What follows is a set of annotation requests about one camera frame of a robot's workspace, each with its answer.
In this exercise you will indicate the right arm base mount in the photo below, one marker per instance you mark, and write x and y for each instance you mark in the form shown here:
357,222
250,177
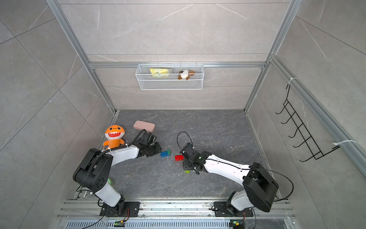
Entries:
237,205

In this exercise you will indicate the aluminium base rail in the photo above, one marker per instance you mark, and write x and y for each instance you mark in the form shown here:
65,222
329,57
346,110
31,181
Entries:
171,213

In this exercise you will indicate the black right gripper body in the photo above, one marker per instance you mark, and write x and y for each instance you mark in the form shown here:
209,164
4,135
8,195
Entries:
188,165

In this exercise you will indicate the orange shark plush toy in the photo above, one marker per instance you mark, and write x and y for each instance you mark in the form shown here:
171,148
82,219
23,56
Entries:
114,135

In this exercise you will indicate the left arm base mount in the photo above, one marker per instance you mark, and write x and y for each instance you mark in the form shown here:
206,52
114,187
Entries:
122,209

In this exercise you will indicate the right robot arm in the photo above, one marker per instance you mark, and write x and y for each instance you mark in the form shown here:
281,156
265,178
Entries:
260,188

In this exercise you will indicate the black wall hook rack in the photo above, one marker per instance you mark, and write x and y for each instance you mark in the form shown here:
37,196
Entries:
302,130

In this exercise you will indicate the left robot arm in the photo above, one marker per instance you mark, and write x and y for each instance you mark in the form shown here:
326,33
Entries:
93,171

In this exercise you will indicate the red lego brick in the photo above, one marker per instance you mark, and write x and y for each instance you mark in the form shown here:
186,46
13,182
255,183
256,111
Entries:
179,158

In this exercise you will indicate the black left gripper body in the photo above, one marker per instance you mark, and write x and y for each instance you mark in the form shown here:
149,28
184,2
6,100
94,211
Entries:
153,149

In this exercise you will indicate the blue lego brick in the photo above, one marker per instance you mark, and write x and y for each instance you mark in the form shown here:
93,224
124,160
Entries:
164,154

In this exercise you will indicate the white wire basket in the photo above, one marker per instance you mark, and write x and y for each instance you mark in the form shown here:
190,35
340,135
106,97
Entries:
147,82

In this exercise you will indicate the brown white plush toy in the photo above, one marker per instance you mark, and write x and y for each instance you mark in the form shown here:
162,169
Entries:
185,74

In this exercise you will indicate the yellow packet in basket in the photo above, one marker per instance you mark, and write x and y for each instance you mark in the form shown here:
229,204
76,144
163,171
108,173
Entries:
160,72

